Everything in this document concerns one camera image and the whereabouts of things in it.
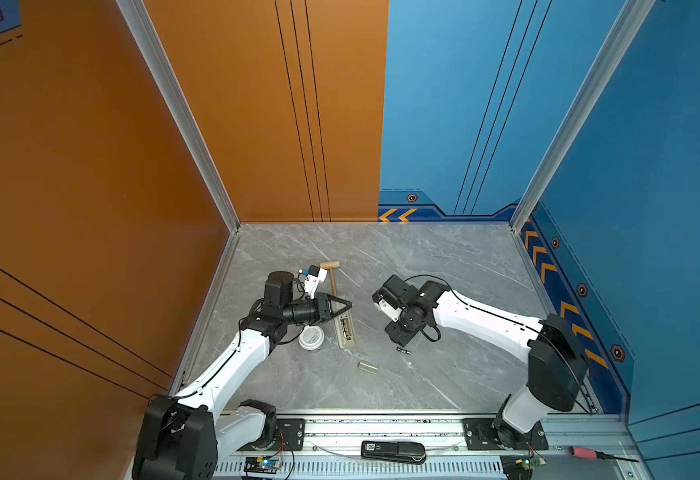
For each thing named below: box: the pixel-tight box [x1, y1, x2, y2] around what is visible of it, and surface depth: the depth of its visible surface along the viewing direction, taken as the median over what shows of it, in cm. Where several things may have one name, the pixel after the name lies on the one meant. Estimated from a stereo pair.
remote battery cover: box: [357, 361, 379, 375], surface depth 86 cm
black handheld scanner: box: [361, 440, 427, 465], surface depth 70 cm
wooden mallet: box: [320, 260, 341, 297], surface depth 107 cm
